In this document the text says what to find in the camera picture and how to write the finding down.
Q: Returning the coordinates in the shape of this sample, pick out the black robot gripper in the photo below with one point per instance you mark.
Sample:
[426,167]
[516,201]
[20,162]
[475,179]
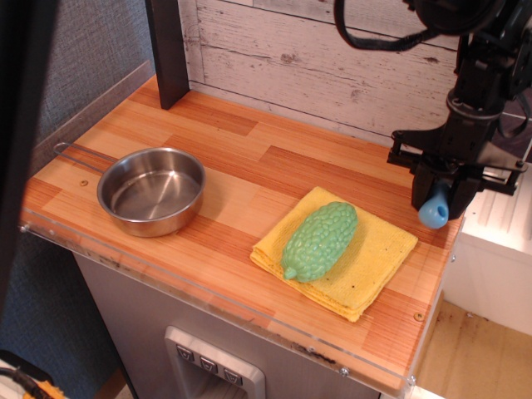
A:
[461,154]

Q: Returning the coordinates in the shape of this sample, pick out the blue handled grey spoon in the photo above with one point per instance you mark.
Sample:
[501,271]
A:
[434,213]

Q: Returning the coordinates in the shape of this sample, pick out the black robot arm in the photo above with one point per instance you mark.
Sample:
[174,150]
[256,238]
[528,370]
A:
[493,64]

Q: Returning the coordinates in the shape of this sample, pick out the yellow folded cloth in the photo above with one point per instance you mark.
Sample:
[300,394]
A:
[375,253]

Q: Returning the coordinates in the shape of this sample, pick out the white toy sink unit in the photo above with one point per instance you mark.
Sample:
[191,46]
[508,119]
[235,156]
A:
[490,269]

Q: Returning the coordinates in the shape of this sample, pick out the green toy bitter gourd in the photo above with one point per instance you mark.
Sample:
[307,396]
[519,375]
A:
[319,242]

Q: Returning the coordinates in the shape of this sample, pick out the stainless steel pot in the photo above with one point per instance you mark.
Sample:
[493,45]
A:
[148,193]

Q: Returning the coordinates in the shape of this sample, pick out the silver dispenser panel with buttons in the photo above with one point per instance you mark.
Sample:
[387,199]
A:
[205,371]

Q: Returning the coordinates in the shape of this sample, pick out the grey toy fridge cabinet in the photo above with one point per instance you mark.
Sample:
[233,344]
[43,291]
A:
[137,315]

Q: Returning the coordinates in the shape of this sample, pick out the orange object bottom left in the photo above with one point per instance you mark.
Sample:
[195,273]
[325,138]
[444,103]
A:
[45,390]

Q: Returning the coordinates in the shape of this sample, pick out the dark left post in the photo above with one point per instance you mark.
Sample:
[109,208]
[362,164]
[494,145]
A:
[168,48]

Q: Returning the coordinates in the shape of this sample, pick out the clear acrylic guard rail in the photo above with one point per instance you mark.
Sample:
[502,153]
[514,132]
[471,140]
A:
[238,292]

